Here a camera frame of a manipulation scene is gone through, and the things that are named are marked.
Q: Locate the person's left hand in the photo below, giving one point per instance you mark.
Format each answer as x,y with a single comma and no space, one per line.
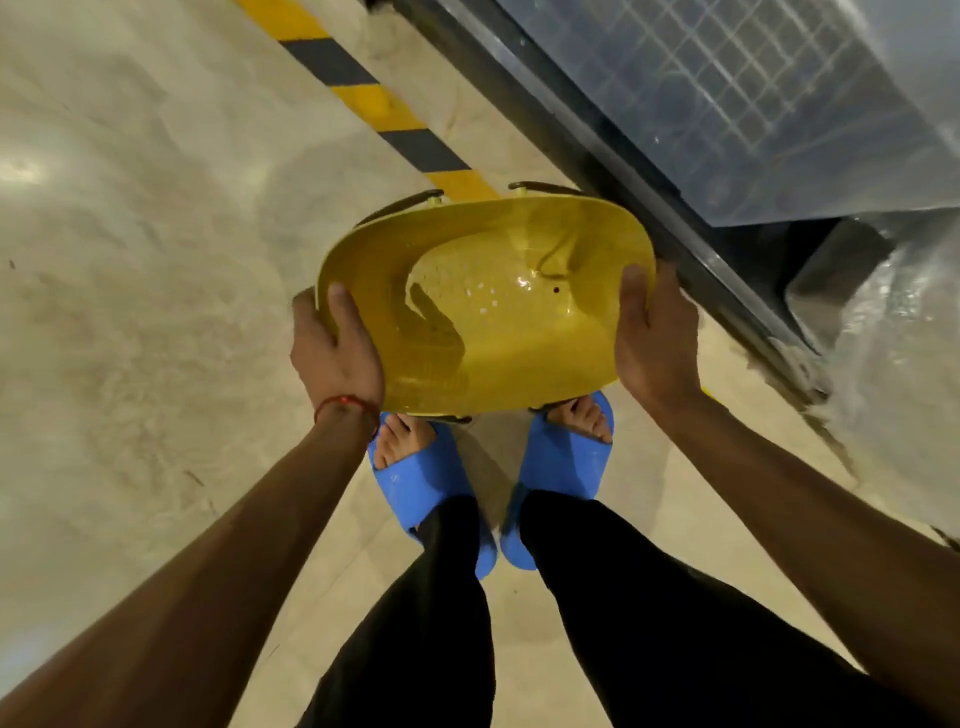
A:
337,360

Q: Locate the person's right hand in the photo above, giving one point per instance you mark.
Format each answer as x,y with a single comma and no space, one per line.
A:
660,352

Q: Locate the black metal shelf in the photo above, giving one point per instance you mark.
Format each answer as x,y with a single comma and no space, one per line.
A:
720,277

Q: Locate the yellow plastic basket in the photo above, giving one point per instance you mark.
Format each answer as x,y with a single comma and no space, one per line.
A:
487,360

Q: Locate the person's left forearm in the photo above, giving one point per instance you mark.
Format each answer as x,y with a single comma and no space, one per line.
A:
187,600

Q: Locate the person's right forearm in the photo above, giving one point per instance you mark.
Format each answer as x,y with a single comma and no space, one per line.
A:
825,540

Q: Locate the blue slipper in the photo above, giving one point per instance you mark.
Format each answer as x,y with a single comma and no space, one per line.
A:
420,487
562,465

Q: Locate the clear plastic storage box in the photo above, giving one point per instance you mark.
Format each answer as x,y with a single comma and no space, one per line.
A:
750,97

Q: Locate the black trousers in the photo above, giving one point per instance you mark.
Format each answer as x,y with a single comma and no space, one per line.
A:
637,637

